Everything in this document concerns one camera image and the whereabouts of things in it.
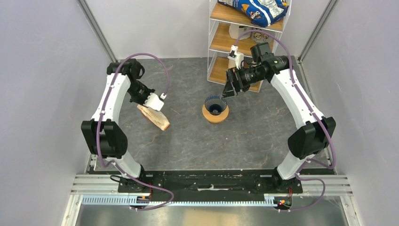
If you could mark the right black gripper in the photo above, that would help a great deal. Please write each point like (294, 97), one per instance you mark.
(230, 91)

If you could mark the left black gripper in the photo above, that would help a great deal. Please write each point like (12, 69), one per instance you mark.
(148, 91)

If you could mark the blue cone coffee filter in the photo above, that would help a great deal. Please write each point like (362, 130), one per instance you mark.
(215, 104)

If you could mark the glass carafe with brown band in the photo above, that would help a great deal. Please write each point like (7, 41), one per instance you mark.
(213, 127)

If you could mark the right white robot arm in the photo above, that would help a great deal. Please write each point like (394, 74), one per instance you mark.
(314, 130)

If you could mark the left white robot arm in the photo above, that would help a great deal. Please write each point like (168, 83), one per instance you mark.
(102, 132)

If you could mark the grey cartoon printed container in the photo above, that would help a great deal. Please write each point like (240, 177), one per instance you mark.
(258, 37)

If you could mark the white printed container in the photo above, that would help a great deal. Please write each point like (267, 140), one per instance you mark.
(236, 30)

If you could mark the blue chips bag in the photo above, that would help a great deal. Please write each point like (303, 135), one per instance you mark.
(261, 12)

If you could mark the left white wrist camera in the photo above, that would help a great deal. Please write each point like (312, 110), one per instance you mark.
(155, 102)

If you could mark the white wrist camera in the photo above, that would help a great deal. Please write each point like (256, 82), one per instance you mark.
(235, 58)
(155, 102)

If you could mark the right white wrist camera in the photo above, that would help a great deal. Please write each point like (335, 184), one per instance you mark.
(235, 58)

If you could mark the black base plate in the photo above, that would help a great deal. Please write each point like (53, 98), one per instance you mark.
(208, 185)

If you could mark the aluminium rail frame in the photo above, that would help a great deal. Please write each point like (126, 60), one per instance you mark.
(100, 190)

